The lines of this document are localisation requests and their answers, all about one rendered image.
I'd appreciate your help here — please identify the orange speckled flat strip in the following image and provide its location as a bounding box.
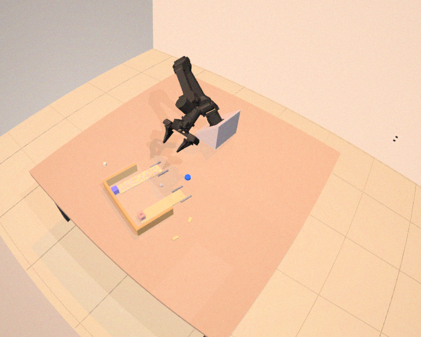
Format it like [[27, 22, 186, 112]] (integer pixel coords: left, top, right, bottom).
[[144, 165, 163, 179]]

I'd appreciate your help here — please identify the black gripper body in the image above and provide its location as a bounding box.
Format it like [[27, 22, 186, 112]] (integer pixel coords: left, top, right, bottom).
[[163, 115, 200, 145]]

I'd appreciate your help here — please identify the pale yellow strip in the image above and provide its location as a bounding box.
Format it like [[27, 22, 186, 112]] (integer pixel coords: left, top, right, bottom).
[[166, 190, 186, 206]]

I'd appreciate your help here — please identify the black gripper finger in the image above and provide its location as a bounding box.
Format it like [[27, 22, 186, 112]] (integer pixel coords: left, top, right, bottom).
[[163, 126, 173, 144], [176, 138, 193, 153]]

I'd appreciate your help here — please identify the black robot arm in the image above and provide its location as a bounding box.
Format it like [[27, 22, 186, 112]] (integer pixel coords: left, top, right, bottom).
[[172, 56, 224, 132]]

